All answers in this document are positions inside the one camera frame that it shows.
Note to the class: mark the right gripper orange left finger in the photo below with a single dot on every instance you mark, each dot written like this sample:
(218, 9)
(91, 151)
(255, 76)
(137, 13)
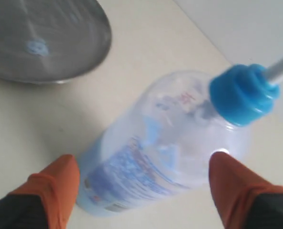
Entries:
(45, 200)

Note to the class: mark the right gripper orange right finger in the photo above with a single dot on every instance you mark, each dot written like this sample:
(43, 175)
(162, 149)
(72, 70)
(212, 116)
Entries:
(244, 200)

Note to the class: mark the clear blue pump soap bottle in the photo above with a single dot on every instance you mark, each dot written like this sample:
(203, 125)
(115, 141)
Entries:
(161, 146)

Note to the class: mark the blue soap blob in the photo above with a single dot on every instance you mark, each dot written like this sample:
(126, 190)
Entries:
(37, 47)

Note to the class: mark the round stainless steel plate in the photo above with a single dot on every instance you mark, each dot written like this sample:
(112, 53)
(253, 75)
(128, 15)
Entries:
(77, 33)

